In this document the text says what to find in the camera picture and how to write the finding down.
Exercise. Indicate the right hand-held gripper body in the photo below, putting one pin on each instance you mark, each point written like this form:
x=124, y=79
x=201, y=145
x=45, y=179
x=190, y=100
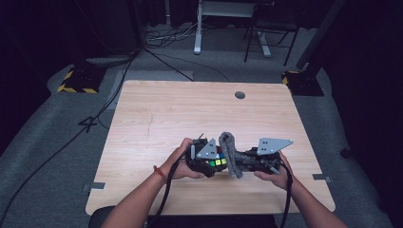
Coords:
x=269, y=145

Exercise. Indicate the grey tape strip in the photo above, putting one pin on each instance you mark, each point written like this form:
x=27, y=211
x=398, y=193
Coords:
x=96, y=186
x=320, y=177

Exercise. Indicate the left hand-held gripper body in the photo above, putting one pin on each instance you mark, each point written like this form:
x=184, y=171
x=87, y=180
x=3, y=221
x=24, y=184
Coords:
x=206, y=151

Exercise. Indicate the person's right hand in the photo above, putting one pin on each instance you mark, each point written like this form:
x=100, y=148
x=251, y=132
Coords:
x=278, y=177

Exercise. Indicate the black chair seat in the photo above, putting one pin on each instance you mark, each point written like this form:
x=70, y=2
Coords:
x=99, y=217

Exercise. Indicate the multicoloured puzzle cube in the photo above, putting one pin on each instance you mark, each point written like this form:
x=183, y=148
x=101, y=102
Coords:
x=218, y=162

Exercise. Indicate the grey cloth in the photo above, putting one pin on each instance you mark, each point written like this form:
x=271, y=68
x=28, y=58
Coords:
x=229, y=152

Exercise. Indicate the grey round table grommet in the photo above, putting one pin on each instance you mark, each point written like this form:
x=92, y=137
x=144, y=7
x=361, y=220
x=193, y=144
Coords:
x=239, y=95

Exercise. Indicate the white desk frame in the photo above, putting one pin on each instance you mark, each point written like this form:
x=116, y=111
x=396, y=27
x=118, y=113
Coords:
x=198, y=31

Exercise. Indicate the person's left hand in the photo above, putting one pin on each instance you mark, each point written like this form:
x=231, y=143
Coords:
x=180, y=165

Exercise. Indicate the black chair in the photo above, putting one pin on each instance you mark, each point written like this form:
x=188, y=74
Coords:
x=272, y=25

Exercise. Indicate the striped black stand base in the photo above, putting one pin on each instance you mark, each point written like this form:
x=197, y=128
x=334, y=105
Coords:
x=304, y=84
x=80, y=80

